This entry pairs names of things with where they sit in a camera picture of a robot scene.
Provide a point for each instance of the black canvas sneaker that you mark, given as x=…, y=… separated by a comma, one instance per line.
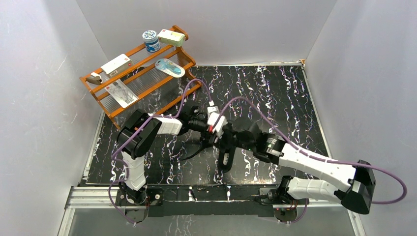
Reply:
x=225, y=158

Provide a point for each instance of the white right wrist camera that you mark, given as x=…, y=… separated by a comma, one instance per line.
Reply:
x=217, y=128

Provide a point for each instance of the aluminium rail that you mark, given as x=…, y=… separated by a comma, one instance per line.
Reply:
x=97, y=197

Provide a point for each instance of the green white small box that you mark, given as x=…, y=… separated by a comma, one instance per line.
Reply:
x=171, y=37

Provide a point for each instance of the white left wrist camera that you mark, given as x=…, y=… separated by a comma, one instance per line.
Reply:
x=213, y=114

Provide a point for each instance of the small beige tape dispenser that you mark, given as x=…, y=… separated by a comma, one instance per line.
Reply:
x=94, y=78

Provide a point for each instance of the orange wooden shelf rack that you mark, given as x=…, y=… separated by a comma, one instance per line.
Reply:
x=156, y=90

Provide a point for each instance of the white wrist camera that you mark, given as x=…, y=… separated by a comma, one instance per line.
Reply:
x=213, y=114
x=217, y=128

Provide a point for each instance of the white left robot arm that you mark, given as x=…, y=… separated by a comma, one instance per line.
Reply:
x=137, y=137

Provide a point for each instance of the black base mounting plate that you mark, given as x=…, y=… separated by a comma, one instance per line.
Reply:
x=262, y=200

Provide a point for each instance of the blue item blister pack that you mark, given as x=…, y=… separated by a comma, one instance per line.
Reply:
x=170, y=68

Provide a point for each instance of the clear plastic packet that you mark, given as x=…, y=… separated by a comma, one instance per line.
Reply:
x=121, y=93

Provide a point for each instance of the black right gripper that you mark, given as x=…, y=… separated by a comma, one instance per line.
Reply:
x=222, y=142

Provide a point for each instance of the blue white round tub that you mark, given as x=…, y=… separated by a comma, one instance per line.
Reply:
x=151, y=41

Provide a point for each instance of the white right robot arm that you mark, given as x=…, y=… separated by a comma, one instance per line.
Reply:
x=350, y=185

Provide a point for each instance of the white red long box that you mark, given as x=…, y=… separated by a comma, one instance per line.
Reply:
x=117, y=65

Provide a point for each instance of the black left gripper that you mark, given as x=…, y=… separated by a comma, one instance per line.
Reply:
x=204, y=127

